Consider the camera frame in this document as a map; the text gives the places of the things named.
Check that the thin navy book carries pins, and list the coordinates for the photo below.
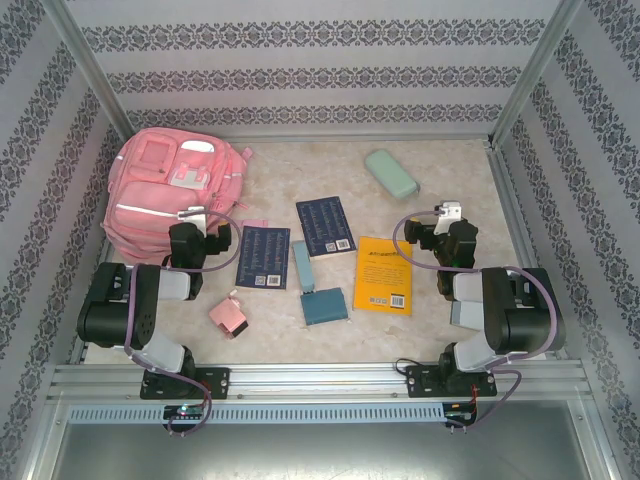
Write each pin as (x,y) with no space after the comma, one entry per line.
(262,257)

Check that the yellow book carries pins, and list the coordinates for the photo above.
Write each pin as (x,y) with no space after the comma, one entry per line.
(384,277)

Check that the pink backpack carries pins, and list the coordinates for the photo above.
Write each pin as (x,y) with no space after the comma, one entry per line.
(150,200)

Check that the mint green pencil case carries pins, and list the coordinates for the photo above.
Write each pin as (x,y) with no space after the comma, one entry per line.
(392,172)

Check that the pink pencil sharpener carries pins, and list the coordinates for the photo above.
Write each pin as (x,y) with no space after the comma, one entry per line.
(226,316)

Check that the grey notebook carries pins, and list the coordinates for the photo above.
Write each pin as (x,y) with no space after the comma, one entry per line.
(464,315)

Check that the thick navy book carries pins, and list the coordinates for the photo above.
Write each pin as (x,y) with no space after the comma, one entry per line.
(324,225)

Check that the small teal notebook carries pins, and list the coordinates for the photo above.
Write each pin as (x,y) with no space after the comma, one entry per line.
(324,306)

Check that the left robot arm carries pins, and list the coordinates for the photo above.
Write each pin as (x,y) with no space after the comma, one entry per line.
(115,310)

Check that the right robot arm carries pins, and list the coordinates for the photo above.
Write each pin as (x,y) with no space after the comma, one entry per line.
(520,310)

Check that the metal lower panel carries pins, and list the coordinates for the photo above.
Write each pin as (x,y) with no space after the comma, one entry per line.
(320,450)

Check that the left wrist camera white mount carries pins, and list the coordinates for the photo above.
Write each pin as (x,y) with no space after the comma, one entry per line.
(197,216)

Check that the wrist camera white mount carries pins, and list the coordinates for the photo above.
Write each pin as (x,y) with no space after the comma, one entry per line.
(449,212)
(197,216)

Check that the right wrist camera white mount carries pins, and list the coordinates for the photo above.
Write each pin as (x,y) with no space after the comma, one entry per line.
(449,212)

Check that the right aluminium side rail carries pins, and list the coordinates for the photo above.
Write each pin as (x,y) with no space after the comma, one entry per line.
(506,190)

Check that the aluminium side rail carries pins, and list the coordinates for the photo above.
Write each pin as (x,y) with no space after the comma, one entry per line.
(80,356)
(506,190)

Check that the aluminium back rail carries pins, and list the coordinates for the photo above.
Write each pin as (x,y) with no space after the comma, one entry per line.
(400,138)

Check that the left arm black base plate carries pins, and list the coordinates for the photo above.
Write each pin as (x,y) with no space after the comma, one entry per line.
(215,382)

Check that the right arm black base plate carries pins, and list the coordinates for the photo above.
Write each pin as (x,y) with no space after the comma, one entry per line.
(417,382)

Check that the left aluminium side rail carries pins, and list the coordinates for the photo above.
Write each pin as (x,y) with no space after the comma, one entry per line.
(80,356)

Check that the aluminium mounting rail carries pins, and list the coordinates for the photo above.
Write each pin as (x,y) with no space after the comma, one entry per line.
(320,382)

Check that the right aluminium frame post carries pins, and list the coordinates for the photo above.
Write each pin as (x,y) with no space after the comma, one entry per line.
(540,65)

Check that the aluminium frame post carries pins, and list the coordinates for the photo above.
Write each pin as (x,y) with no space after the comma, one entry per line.
(540,65)
(90,70)

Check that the left aluminium frame post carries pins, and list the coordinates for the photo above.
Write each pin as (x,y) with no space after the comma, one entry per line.
(90,70)

